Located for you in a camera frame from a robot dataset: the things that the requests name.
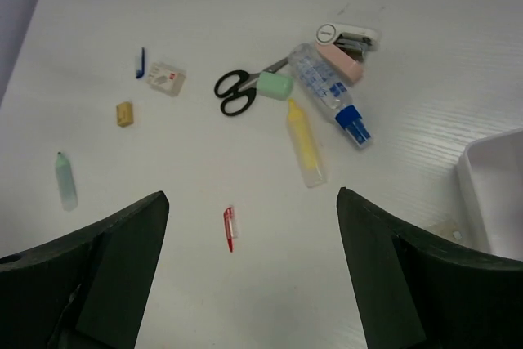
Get green highlighter cap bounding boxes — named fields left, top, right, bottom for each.
left=256, top=72, right=293, bottom=101

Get white divided organizer box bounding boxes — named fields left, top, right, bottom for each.
left=456, top=128, right=522, bottom=261

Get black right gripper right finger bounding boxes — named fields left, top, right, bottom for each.
left=337, top=188, right=522, bottom=348

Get white staple remover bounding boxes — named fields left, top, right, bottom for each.
left=315, top=22, right=381, bottom=62

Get beige eraser stick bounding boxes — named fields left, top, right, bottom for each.
left=423, top=219, right=464, bottom=245

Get red pen cap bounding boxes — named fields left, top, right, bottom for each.
left=223, top=205, right=238, bottom=253

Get green highlighter pen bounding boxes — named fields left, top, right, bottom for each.
left=55, top=152, right=78, bottom=212

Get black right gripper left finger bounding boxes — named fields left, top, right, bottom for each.
left=1, top=191, right=169, bottom=348

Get yellow highlighter pen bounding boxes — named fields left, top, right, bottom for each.
left=286, top=99, right=326, bottom=188

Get yellow eraser block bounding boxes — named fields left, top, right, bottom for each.
left=116, top=101, right=134, bottom=128

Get black handled scissors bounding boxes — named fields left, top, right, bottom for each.
left=214, top=57, right=288, bottom=117

